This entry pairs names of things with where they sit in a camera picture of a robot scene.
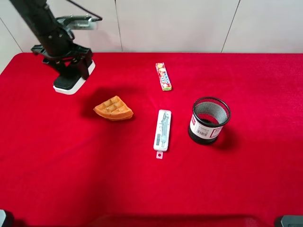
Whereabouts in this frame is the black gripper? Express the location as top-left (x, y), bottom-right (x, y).
top-left (31, 23), bottom-right (92, 79)

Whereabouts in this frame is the black and white board eraser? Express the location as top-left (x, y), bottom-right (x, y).
top-left (53, 61), bottom-right (96, 95)

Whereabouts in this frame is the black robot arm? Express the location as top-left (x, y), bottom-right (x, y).
top-left (11, 0), bottom-right (92, 80)

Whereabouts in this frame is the orange waffle slice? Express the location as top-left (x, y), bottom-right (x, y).
top-left (93, 96), bottom-right (134, 121)

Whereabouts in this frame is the red candy stick pack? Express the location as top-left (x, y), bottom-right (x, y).
top-left (155, 62), bottom-right (172, 91)

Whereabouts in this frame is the red tablecloth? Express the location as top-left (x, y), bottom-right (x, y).
top-left (0, 53), bottom-right (303, 227)

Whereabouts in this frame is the white compass set case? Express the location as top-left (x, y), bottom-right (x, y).
top-left (153, 110), bottom-right (171, 159)

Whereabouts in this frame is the black mesh pen holder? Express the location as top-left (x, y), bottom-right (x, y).
top-left (188, 96), bottom-right (231, 145)

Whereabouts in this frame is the black base corner left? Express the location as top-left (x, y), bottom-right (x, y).
top-left (0, 210), bottom-right (14, 227)

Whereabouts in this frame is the black base corner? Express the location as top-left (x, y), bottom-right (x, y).
top-left (0, 210), bottom-right (14, 227)
top-left (274, 215), bottom-right (303, 227)

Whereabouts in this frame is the black base corner right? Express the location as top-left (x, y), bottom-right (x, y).
top-left (274, 215), bottom-right (303, 227)

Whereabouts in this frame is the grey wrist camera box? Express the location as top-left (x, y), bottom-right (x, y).
top-left (56, 15), bottom-right (103, 30)

